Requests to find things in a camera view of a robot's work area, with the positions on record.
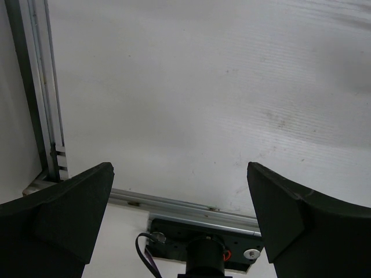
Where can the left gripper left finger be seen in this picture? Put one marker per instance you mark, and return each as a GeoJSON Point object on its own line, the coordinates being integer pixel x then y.
{"type": "Point", "coordinates": [53, 232]}

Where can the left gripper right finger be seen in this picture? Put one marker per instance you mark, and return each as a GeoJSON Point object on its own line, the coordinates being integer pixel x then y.
{"type": "Point", "coordinates": [307, 233]}

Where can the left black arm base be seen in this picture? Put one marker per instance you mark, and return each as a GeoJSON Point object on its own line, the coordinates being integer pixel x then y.
{"type": "Point", "coordinates": [203, 245]}

